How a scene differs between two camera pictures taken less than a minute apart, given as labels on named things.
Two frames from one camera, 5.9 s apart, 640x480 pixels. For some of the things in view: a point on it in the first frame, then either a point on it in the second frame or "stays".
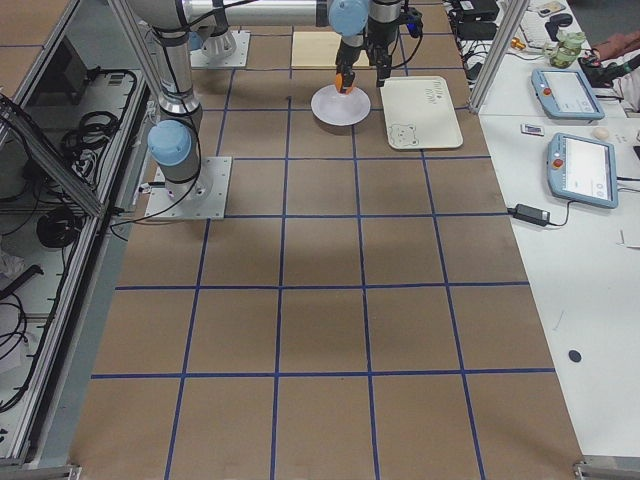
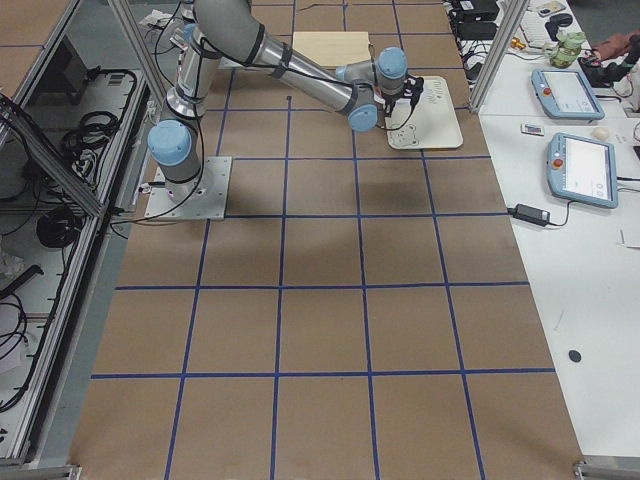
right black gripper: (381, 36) -> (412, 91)
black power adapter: (531, 215) stays
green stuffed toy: (567, 49) stays
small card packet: (531, 130) stays
